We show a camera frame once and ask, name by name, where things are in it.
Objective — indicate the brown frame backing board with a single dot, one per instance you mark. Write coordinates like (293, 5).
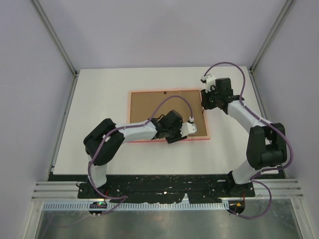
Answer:
(147, 109)

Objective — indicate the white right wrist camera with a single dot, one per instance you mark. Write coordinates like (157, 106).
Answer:
(209, 81)

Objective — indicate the left aluminium frame post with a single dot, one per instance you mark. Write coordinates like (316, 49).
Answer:
(53, 35)

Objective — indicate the pink picture frame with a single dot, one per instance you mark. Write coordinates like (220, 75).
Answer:
(129, 114)

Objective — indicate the aluminium frame post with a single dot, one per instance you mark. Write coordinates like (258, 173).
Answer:
(53, 35)
(271, 35)

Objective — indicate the right aluminium frame post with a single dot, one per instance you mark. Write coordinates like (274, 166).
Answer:
(271, 35)

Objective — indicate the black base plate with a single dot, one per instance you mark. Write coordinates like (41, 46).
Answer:
(168, 189)

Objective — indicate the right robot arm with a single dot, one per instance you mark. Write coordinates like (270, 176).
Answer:
(266, 147)

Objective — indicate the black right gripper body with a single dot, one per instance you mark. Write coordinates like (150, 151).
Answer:
(210, 98)

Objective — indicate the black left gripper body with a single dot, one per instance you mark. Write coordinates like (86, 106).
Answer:
(175, 134)

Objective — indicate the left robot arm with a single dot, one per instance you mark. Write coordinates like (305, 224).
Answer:
(103, 142)

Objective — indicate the slotted cable duct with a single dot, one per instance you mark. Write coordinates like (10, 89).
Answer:
(92, 206)

